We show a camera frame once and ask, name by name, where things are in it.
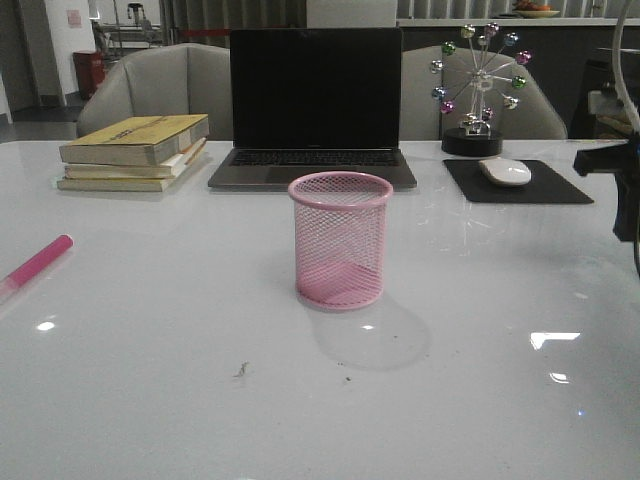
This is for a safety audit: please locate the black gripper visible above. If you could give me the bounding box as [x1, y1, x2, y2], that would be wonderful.
[573, 133, 639, 242]

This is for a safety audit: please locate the bottom pale book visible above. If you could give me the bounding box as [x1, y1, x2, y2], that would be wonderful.
[56, 152, 202, 193]

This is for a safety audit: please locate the grey open laptop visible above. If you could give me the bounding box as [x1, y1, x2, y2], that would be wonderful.
[208, 27, 417, 190]

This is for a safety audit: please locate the top yellow book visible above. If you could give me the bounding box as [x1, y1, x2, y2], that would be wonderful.
[59, 114, 209, 166]

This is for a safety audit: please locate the red trash bin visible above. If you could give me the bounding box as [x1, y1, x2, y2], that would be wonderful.
[73, 51, 105, 100]

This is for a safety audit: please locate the right grey armchair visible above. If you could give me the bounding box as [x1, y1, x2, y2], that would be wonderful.
[400, 45, 568, 141]

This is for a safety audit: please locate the black mouse pad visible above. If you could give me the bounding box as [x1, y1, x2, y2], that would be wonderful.
[443, 159, 594, 205]

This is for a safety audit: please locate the white computer mouse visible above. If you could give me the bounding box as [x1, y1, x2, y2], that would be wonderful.
[478, 157, 532, 187]

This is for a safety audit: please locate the grey armchair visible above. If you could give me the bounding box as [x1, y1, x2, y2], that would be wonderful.
[76, 43, 233, 140]
[400, 45, 568, 141]

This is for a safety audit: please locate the pink mesh pen holder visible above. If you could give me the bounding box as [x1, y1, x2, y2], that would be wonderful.
[288, 171, 394, 310]

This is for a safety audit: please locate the pink highlighter pen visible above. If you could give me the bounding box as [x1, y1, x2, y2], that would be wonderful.
[1, 234, 74, 303]

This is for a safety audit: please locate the fruit bowl on counter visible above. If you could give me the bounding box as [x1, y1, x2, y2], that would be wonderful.
[512, 0, 559, 19]

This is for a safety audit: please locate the white cable on gripper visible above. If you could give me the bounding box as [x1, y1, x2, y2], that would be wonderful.
[612, 0, 640, 132]

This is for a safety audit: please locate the left grey armchair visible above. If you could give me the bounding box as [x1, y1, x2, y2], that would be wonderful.
[76, 43, 233, 140]

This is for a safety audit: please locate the middle cream book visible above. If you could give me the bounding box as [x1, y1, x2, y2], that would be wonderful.
[64, 138, 206, 179]

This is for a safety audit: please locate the ferris wheel desk ornament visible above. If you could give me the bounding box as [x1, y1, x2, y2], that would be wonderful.
[429, 21, 532, 157]

